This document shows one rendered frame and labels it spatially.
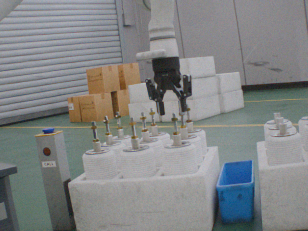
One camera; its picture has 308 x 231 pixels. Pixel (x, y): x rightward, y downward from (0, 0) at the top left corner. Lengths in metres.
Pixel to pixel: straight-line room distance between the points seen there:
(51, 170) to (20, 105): 5.20
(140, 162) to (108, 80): 3.79
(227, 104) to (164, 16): 3.02
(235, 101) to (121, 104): 1.45
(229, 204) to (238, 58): 5.76
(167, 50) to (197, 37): 6.24
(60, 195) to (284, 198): 0.68
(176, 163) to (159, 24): 0.37
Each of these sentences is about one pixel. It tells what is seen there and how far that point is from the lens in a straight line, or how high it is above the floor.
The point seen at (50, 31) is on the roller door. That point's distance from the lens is 6.95.
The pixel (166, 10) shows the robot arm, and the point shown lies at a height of 0.62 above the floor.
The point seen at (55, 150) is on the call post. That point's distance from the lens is 1.33.
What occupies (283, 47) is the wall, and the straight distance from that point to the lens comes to 6.51.
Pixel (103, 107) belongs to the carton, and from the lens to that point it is 4.89.
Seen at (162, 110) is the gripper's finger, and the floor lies 0.35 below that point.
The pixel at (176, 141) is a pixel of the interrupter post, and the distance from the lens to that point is 1.18.
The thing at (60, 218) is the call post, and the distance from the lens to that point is 1.39.
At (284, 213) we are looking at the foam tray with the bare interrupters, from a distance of 1.15.
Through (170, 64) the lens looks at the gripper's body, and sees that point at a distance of 1.15.
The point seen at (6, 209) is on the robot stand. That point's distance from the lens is 0.95.
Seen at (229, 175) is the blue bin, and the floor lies 0.07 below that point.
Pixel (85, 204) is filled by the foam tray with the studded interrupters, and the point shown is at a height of 0.12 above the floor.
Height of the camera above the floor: 0.45
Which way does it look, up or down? 5 degrees down
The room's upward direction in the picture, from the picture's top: 7 degrees counter-clockwise
